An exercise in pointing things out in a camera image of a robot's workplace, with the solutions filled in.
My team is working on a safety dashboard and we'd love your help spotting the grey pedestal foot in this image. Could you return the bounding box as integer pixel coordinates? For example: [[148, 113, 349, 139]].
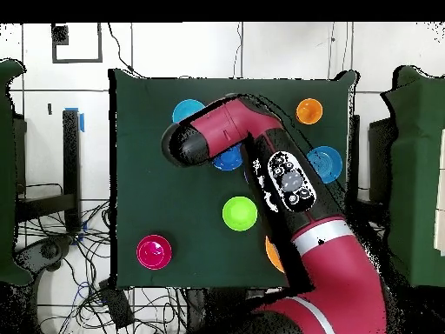
[[17, 236, 74, 276]]

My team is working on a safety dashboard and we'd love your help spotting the orange cup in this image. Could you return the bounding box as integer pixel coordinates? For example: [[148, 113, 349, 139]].
[[295, 97, 324, 125]]

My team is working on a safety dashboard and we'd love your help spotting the red-pink cup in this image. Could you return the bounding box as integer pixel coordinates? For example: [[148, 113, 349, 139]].
[[141, 238, 169, 266]]

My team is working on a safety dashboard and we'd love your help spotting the cyan bowl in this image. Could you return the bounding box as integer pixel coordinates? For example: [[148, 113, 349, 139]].
[[172, 98, 207, 124]]

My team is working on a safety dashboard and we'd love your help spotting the green bowl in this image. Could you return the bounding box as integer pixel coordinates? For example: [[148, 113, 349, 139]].
[[221, 196, 259, 232]]

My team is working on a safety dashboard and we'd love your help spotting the red-pink bowl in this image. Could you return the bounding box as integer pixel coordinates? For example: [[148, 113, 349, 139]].
[[136, 233, 174, 271]]

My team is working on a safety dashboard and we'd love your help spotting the blue ribbed bowl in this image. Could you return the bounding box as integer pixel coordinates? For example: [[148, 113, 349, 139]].
[[306, 145, 344, 185]]

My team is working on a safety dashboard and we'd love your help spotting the black square frame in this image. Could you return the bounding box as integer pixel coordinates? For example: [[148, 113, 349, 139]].
[[50, 22, 104, 64]]

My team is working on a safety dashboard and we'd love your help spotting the neighbouring green cloth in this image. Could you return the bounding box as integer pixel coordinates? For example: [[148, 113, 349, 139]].
[[376, 65, 445, 290], [0, 58, 33, 287]]

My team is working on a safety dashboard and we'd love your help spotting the dark blue bowl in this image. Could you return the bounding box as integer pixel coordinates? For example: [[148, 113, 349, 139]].
[[211, 143, 244, 172]]

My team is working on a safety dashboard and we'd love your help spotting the black post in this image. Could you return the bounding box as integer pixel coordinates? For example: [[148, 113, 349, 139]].
[[62, 108, 83, 233]]

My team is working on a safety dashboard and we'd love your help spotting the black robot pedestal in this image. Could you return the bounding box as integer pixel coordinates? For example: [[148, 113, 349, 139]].
[[185, 287, 265, 334]]

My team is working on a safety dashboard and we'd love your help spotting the black crossbar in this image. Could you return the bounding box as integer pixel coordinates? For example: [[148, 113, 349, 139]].
[[15, 192, 77, 224]]

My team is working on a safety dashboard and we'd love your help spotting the large orange bowl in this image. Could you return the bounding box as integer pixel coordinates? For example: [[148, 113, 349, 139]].
[[264, 235, 286, 275]]

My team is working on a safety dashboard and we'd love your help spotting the dark green tablecloth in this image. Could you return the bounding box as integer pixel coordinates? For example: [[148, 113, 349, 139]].
[[108, 67, 359, 290]]

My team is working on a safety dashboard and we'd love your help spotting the black floor box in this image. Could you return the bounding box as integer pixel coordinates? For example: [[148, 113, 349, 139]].
[[97, 277, 136, 331]]

